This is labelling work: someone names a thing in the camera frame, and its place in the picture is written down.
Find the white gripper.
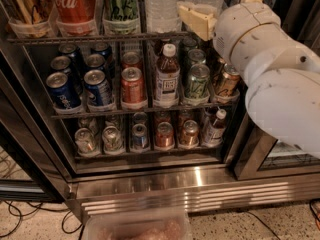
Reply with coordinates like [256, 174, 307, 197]
[177, 0, 281, 62]

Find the red cola can top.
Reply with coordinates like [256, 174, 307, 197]
[54, 0, 96, 36]

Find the blue silver can bottom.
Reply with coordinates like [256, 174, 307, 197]
[132, 124, 149, 151]

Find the gold can top shelf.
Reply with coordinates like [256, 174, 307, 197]
[1, 0, 53, 38]

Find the red soda can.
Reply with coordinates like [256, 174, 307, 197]
[121, 67, 147, 110]
[121, 51, 143, 70]

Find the brown tea bottle middle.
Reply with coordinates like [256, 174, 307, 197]
[154, 43, 180, 107]

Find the front gold can middle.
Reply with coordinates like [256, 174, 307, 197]
[214, 64, 240, 103]

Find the front red soda can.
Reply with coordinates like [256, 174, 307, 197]
[121, 67, 147, 110]

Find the front left blue pepsi can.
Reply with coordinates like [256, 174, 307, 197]
[46, 72, 82, 115]

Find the blue pepsi can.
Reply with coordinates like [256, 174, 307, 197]
[84, 70, 115, 112]
[46, 72, 82, 115]

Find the copper can bottom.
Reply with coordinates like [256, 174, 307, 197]
[179, 120, 199, 146]

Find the clear plastic bin floor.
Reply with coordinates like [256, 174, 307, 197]
[82, 207, 193, 240]

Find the stainless steel fridge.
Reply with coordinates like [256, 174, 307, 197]
[0, 0, 320, 221]

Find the red can bottom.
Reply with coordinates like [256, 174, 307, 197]
[155, 122, 174, 149]

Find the green can top shelf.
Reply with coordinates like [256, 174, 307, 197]
[104, 0, 139, 34]

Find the front green can middle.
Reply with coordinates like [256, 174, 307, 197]
[183, 64, 210, 105]

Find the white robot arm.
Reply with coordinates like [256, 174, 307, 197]
[177, 0, 320, 158]

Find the middle left pepsi can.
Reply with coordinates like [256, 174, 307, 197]
[50, 55, 83, 95]

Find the glass fridge door right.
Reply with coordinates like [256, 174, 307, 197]
[233, 0, 320, 180]

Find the tea bottle bottom shelf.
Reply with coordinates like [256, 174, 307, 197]
[202, 109, 227, 147]

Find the rear red soda can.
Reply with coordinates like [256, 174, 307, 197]
[121, 51, 143, 70]

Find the silver can bottom left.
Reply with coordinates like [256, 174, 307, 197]
[75, 128, 99, 157]

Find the front right blue pepsi can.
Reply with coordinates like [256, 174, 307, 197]
[84, 70, 115, 112]

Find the middle right pepsi can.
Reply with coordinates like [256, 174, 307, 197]
[86, 54, 110, 78]

